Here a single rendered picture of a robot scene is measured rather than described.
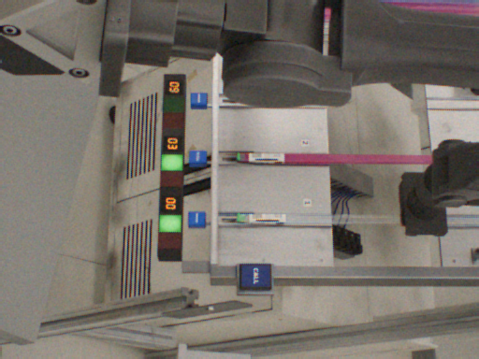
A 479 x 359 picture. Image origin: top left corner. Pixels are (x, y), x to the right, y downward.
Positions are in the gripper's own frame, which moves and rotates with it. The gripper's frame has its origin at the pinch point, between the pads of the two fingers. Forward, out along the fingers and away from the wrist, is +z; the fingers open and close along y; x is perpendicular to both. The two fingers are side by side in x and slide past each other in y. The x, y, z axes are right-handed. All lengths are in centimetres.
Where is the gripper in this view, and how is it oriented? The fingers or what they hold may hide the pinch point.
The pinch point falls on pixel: (411, 220)
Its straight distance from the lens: 133.5
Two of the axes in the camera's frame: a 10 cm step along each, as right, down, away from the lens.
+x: -10.0, -0.1, -0.2
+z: -0.2, 3.5, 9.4
